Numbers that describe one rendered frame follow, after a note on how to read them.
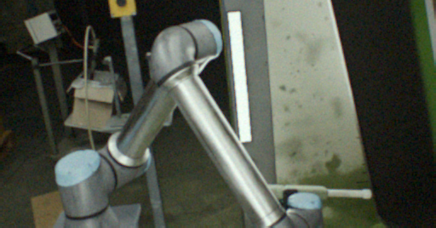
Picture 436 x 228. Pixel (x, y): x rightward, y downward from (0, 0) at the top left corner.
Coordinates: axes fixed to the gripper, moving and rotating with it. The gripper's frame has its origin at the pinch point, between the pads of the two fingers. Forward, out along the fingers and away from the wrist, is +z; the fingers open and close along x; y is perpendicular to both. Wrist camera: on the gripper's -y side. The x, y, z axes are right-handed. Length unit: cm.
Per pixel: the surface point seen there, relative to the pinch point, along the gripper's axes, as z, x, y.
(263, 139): 64, 16, -3
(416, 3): 3, 44, -72
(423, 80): 5, 54, -45
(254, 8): 61, 2, -65
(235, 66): 62, -3, -37
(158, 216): 96, -28, 54
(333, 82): 57, 45, -34
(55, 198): 178, -94, 82
